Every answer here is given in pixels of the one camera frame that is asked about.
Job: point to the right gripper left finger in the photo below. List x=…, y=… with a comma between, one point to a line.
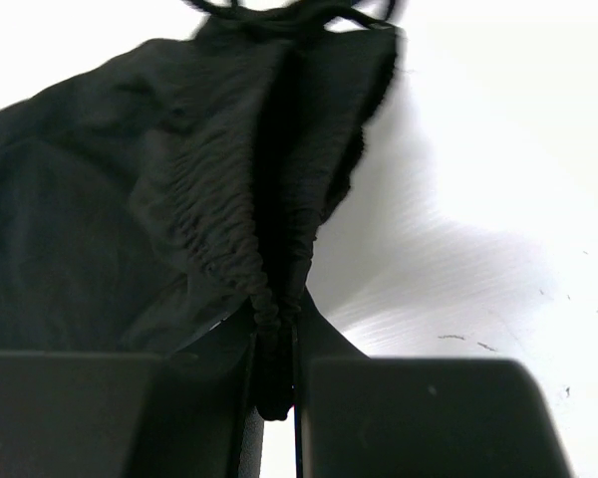
x=128, y=415

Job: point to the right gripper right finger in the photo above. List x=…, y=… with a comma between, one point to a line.
x=357, y=416

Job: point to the black shorts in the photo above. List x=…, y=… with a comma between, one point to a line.
x=145, y=200

